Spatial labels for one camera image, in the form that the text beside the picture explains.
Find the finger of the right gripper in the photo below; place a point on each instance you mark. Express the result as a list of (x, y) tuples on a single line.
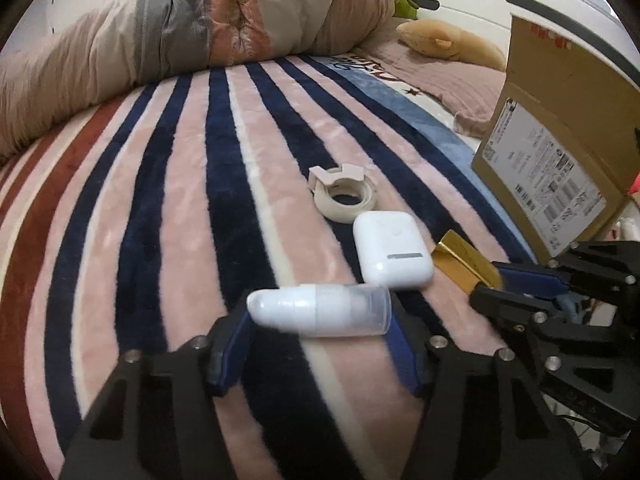
[(532, 279), (514, 312)]

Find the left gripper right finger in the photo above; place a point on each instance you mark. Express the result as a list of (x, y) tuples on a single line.
[(483, 417)]

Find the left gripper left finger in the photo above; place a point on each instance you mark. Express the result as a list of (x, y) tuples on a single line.
[(155, 417)]

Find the white spray bottle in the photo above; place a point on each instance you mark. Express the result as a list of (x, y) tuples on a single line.
[(323, 311)]

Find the gold foil packet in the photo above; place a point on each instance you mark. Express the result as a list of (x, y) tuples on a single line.
[(464, 264)]

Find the brown cardboard box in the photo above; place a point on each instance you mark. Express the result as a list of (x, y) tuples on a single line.
[(562, 149)]

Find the white earbud case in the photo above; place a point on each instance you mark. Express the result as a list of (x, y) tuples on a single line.
[(391, 251)]

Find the striped fleece blanket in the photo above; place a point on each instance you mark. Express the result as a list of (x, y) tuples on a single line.
[(138, 223)]

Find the pink ribbed pillow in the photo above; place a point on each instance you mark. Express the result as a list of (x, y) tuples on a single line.
[(469, 92)]

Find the beige tape roll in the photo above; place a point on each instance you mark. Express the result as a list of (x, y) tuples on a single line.
[(342, 193)]

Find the tan plush toy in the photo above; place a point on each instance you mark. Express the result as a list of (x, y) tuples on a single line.
[(439, 39)]

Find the white bed headboard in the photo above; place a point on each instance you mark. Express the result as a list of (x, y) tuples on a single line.
[(591, 23)]

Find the rolled pink grey quilt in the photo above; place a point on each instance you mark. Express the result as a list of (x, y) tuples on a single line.
[(125, 44)]

